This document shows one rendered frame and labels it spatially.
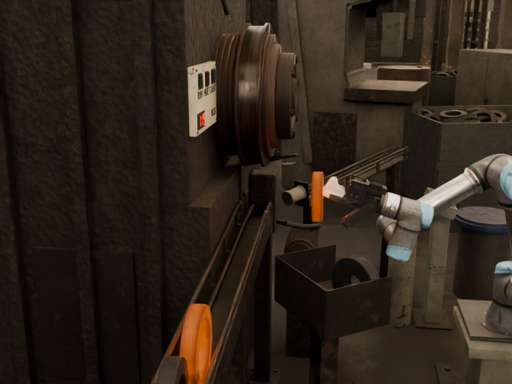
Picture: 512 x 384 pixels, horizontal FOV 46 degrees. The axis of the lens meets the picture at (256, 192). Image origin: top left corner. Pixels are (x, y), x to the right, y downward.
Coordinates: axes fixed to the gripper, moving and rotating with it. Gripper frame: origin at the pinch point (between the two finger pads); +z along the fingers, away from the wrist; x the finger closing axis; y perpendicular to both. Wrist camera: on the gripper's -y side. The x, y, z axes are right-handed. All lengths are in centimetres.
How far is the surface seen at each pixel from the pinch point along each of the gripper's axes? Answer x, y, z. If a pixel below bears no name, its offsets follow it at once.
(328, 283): 16.8, -21.6, -10.2
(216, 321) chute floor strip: 47, -28, 17
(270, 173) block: -38.1, -9.8, 17.7
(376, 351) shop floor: -51, -76, -46
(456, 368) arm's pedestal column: -39, -66, -75
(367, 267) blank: 34.4, -6.1, -16.7
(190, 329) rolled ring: 78, -12, 19
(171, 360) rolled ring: 90, -12, 20
